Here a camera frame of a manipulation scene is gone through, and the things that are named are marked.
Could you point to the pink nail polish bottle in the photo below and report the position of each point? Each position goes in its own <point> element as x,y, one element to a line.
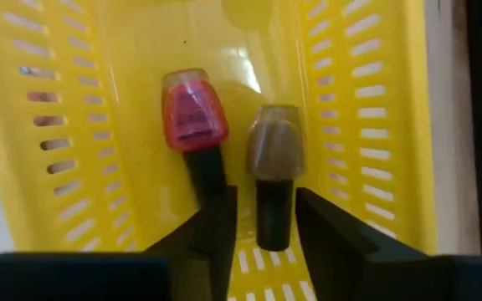
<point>193,117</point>

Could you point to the beige nail polish bottle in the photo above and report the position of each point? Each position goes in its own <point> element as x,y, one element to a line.
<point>274,146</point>

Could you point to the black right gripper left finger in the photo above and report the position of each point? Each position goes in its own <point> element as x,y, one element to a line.
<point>98,276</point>

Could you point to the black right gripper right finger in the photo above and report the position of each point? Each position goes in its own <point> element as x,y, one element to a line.
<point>370,271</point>

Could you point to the yellow plastic basket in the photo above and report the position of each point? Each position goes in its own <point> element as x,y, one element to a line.
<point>140,42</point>

